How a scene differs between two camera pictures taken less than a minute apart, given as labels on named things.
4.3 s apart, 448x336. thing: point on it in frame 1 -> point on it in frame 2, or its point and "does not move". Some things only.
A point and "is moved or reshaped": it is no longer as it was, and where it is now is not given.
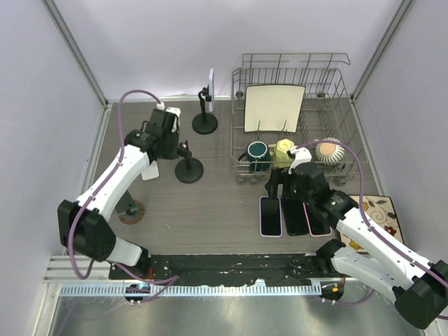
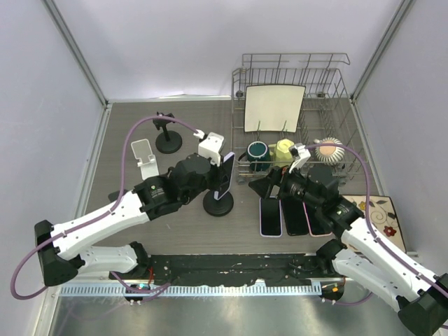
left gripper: (173, 153) -> (216, 170)
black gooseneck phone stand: (204, 123) -> (218, 208)
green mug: (258, 155) does not move
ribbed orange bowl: (329, 152) does not move
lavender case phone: (271, 220) does not move
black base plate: (194, 268) does not move
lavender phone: (212, 90) -> (224, 182)
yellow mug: (279, 151) does not move
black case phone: (295, 216) does not move
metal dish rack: (290, 108) does not move
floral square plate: (380, 212) does not move
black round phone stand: (188, 170) is moved or reshaped
